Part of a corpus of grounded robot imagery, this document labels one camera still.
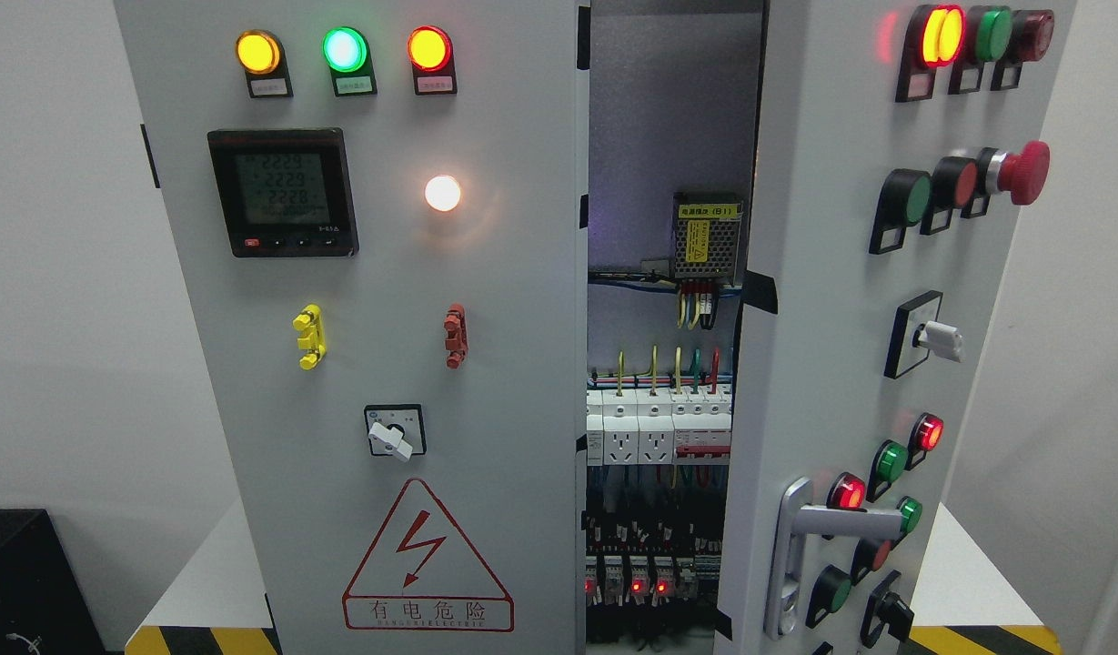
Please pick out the red terminal connector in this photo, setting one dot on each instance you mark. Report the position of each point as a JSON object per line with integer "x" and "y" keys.
{"x": 456, "y": 335}

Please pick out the white selector switch right door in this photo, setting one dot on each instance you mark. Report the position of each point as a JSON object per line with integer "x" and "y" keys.
{"x": 917, "y": 334}

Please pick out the lower relay and breaker row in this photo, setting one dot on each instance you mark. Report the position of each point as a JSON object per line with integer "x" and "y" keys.
{"x": 674, "y": 558}

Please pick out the red indicator light left door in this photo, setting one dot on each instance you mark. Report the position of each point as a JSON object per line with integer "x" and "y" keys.
{"x": 431, "y": 57}

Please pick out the metal mesh power supply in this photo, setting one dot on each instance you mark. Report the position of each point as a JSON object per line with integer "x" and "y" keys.
{"x": 706, "y": 234}

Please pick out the white rotary selector switch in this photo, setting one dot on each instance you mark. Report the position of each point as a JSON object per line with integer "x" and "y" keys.
{"x": 395, "y": 431}

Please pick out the red electric hazard warning sticker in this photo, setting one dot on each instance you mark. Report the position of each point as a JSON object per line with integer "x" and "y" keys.
{"x": 421, "y": 572}

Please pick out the grey cabinet door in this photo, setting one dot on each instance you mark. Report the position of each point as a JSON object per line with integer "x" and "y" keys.
{"x": 502, "y": 429}
{"x": 871, "y": 117}

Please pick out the red emergency stop button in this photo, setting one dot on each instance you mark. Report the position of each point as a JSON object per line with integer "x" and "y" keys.
{"x": 1022, "y": 175}

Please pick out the black digital power meter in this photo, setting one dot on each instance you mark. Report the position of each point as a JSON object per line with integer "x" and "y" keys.
{"x": 285, "y": 192}

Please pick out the yellow terminal connector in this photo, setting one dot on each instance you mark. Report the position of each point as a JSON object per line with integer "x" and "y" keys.
{"x": 311, "y": 339}

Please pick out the silver door handle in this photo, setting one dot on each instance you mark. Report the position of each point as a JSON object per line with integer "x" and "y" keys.
{"x": 798, "y": 518}

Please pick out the white indicator light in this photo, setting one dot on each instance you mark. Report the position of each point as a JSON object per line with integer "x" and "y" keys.
{"x": 443, "y": 193}

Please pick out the white socket breaker row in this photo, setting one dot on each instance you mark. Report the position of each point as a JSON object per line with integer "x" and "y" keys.
{"x": 643, "y": 426}

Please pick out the yellow indicator light left door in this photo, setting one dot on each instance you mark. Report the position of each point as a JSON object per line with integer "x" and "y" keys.
{"x": 264, "y": 62}

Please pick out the green indicator light left door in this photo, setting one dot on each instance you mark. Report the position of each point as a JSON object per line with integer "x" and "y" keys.
{"x": 349, "y": 59}

